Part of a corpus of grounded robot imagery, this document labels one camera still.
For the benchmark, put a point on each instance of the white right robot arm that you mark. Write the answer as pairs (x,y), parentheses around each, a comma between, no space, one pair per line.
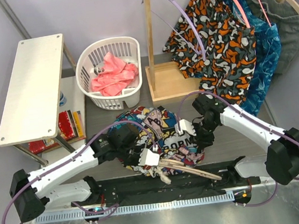
(281,147)

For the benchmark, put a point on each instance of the wooden clothes rack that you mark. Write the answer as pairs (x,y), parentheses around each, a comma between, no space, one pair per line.
(166,82)

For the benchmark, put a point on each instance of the purple plastic hanger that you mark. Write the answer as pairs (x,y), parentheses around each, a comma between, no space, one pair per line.
(147,11)

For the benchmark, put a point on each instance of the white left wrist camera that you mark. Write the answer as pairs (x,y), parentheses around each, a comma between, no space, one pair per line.
(148,158)

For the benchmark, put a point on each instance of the orange camouflage shorts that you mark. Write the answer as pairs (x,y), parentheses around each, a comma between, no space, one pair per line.
(208,17)

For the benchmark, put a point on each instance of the comic print shorts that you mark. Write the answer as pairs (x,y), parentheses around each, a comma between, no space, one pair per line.
(161,125)

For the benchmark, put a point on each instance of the grey shorts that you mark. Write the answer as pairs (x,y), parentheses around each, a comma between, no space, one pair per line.
(287,22)

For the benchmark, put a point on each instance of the white slotted cable duct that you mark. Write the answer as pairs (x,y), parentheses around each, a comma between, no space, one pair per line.
(77,214)

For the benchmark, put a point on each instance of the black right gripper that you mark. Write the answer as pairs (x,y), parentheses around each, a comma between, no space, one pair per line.
(201,140)

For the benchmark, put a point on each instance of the pink cloth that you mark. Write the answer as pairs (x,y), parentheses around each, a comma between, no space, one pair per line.
(115,76)

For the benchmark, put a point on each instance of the white shelf table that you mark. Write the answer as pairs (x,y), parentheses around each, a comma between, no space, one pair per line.
(36,95)

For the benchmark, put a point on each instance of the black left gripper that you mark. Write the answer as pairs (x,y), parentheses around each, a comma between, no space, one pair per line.
(136,162)

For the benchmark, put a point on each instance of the white laundry basket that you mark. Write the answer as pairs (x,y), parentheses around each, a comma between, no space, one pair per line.
(91,62)

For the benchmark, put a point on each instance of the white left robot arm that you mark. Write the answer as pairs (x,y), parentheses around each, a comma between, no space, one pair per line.
(32,193)

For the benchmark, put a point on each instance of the blue patterned shorts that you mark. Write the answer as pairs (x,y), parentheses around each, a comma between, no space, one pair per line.
(256,44)

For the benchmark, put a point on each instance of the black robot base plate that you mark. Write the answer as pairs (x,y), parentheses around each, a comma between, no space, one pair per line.
(141,190)

